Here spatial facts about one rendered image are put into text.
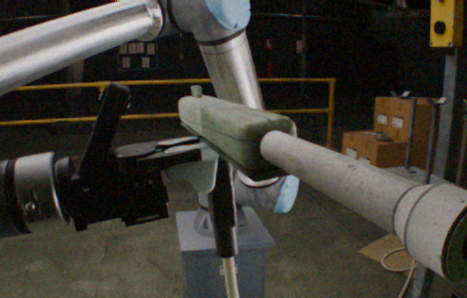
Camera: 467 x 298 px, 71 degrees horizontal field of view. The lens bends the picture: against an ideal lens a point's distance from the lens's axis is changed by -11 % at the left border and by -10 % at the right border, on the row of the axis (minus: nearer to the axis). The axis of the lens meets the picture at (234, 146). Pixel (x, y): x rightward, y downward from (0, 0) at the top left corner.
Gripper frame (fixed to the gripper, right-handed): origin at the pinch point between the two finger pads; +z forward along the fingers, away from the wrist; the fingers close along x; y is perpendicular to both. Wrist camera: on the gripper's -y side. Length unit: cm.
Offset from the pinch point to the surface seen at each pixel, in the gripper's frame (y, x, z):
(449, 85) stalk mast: 6, -49, 104
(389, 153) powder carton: 85, -204, 214
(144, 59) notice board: -58, -1090, 97
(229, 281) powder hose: 20.4, 0.1, -1.7
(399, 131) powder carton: 70, -215, 238
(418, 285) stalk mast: 92, -53, 95
